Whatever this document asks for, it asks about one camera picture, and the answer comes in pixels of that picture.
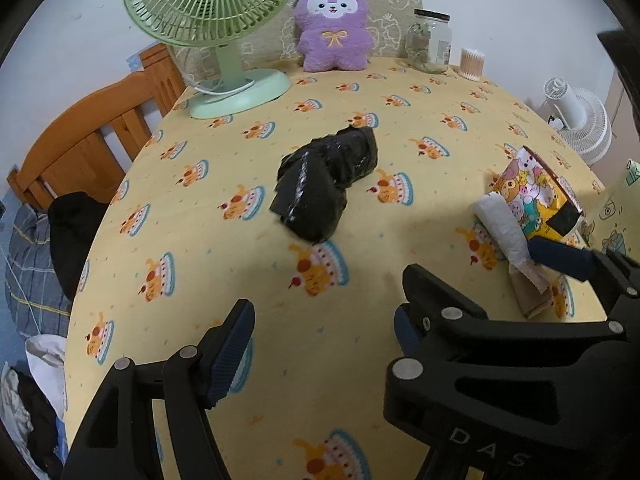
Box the beige sock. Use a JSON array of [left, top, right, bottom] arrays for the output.
[[509, 259, 557, 320]]

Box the white fan cable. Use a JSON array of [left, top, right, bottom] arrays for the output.
[[192, 79, 253, 96]]

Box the green desk fan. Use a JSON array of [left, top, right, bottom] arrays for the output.
[[122, 0, 301, 120]]

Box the yellow printed tablecloth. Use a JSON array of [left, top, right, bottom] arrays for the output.
[[65, 55, 640, 480]]

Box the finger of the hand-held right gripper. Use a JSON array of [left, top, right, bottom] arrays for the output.
[[530, 236, 640, 311], [384, 263, 628, 442]]

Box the black cloth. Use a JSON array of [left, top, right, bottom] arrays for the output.
[[47, 191, 111, 301]]

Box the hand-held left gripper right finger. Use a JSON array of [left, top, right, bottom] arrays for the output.
[[394, 304, 426, 358]]

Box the white fan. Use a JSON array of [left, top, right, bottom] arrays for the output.
[[542, 77, 613, 166]]

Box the white towel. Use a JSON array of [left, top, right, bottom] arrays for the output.
[[474, 194, 532, 266]]

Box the cotton swab container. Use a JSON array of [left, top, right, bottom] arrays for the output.
[[459, 48, 487, 82]]

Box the purple plush toy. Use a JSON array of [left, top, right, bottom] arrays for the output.
[[292, 0, 372, 73]]

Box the grey plaid quilt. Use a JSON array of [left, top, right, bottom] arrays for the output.
[[5, 205, 73, 336]]

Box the glass jar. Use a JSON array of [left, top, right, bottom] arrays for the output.
[[405, 8, 453, 75]]

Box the black plastic bag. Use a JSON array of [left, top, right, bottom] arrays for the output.
[[270, 126, 379, 245]]

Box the printed fabric storage box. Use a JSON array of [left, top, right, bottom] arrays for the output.
[[582, 159, 640, 256]]

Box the white cloth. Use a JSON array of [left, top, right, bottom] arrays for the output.
[[25, 335, 68, 421]]

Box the pile of clothes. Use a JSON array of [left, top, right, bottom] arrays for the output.
[[0, 360, 66, 480]]

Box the yellow cartoon printed pouch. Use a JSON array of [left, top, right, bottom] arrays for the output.
[[487, 146, 586, 247]]

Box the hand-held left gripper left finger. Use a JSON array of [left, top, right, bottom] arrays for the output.
[[60, 299, 257, 480]]

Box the wooden chair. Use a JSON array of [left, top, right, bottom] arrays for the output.
[[7, 42, 188, 211]]

